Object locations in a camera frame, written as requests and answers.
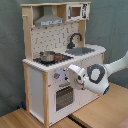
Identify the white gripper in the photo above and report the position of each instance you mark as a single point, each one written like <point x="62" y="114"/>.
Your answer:
<point x="76" y="76"/>

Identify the small metal toy pot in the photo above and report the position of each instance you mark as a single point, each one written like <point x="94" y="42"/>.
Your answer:
<point x="47" y="56"/>

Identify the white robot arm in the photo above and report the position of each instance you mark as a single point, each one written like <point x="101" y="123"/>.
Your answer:
<point x="95" y="79"/>

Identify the wooden toy kitchen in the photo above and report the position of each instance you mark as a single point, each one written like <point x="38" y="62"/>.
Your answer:
<point x="40" y="84"/>

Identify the grey toy sink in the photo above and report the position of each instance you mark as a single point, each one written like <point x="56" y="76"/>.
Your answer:
<point x="79" y="51"/>

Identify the left red stove knob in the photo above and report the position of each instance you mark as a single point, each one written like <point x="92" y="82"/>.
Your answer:
<point x="56" y="75"/>

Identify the black toy stovetop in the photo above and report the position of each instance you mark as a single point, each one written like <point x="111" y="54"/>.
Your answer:
<point x="58" y="59"/>

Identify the toy oven door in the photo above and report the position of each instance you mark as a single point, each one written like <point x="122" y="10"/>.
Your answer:
<point x="64" y="97"/>

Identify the toy microwave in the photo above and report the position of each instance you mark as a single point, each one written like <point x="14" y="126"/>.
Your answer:
<point x="76" y="12"/>

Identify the grey range hood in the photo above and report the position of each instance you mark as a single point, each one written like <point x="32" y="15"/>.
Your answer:
<point x="48" y="18"/>

